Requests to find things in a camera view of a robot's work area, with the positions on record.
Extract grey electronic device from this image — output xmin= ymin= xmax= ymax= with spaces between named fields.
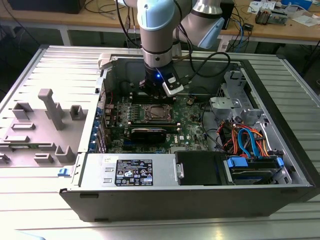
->
xmin=269 ymin=8 xmax=288 ymax=26

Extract green motherboard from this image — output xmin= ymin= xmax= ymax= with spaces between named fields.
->
xmin=103 ymin=92 xmax=219 ymax=155

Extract black box on desk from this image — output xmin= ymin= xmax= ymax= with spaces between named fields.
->
xmin=7 ymin=0 xmax=87 ymax=15

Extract white printed leaflet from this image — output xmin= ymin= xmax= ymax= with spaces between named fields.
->
xmin=247 ymin=0 xmax=276 ymax=15

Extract black camera cable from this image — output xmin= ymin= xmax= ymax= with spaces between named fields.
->
xmin=172 ymin=0 xmax=231 ymax=86

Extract hard disk in blue carrier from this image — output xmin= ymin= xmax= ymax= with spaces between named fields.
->
xmin=223 ymin=155 xmax=285 ymax=186

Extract black PC case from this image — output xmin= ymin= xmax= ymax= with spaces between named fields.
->
xmin=59 ymin=53 xmax=316 ymax=224

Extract white paper sheets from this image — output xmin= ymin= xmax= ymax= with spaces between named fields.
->
xmin=292 ymin=14 xmax=320 ymax=28

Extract copper finned heat sink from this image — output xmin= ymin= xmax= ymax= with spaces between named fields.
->
xmin=255 ymin=6 xmax=271 ymax=26

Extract black plastic shroud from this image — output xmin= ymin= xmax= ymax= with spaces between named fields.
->
xmin=174 ymin=150 xmax=236 ymax=186

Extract black tower box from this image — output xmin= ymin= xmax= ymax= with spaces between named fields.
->
xmin=219 ymin=0 xmax=236 ymax=31

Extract grey parts rack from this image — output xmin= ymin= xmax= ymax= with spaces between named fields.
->
xmin=0 ymin=88 xmax=90 ymax=169

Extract blue cardboard box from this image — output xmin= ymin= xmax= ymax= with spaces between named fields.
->
xmin=279 ymin=0 xmax=313 ymax=12

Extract silver power supply unit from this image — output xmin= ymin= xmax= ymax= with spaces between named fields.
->
xmin=79 ymin=152 xmax=179 ymax=188

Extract silver metal drive cage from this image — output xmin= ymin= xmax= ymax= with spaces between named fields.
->
xmin=209 ymin=70 xmax=270 ymax=126

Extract orange wire bundle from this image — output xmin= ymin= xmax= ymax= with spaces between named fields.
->
xmin=221 ymin=122 xmax=275 ymax=158

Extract wooden desk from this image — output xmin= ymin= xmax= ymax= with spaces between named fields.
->
xmin=0 ymin=0 xmax=320 ymax=47

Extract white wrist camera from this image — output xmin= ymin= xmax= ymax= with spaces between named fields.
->
xmin=161 ymin=72 xmax=185 ymax=98

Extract blue wire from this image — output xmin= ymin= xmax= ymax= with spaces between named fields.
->
xmin=236 ymin=127 xmax=263 ymax=160

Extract CPU socket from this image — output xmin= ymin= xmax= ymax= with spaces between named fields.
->
xmin=144 ymin=103 xmax=175 ymax=121

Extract black graphics card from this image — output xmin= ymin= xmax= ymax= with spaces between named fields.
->
xmin=130 ymin=126 xmax=168 ymax=144

